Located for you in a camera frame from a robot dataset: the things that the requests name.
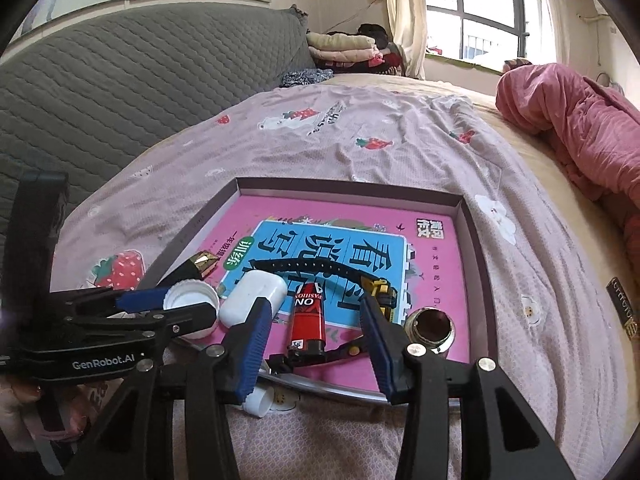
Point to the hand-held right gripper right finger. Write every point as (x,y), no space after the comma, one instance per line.
(380,355)

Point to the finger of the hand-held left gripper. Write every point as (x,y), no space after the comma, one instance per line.
(175,322)
(142,299)

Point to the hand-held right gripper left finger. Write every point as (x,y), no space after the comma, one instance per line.
(255,345)

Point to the white plastic cap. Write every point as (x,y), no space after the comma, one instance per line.
(192,295)

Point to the white earbuds case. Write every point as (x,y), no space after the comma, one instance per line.
(245,290)

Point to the red lighter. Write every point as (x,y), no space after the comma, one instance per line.
(306,320)

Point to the small round metal jar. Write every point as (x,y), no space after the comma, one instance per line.
(430,325)

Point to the yellow black tape measure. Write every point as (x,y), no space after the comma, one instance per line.
(382,292)

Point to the black and gold lipstick tube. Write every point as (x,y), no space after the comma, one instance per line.
(200,262)

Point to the shallow grey cardboard box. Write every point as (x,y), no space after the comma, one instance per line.
(350,191)

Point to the small white pill bottle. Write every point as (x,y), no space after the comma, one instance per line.
(260,402)

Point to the pink and blue book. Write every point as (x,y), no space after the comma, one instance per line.
(440,310)

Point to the grey quilted headboard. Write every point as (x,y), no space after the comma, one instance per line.
(125,85)

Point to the pink strawberry printed blanket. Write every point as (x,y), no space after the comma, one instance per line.
(350,125)

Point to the black gold case on bed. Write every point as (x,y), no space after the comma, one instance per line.
(622,300)

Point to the beige bed sheet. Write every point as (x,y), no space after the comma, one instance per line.
(550,170)

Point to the blue patterned cloth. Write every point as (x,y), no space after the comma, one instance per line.
(305,77)

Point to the dark red clothes pile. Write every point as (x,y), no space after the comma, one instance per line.
(390,60)

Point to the pink folded cloth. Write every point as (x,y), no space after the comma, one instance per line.
(340,56)

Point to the pink quilt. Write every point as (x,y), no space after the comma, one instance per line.
(575,110)

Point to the brown patterned cloth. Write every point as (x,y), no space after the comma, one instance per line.
(515,64)

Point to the black cloth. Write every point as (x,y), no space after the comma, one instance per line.
(372,32)

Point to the cream curtain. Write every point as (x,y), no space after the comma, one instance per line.
(552,10)
(402,15)

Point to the dark framed window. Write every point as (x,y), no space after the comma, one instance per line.
(490,0)

